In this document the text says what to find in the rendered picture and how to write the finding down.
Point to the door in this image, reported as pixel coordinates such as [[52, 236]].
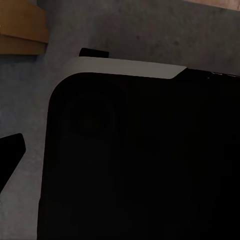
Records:
[[22, 28]]

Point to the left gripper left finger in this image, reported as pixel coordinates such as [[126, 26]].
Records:
[[12, 149]]

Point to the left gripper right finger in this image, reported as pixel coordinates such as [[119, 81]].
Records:
[[232, 149]]

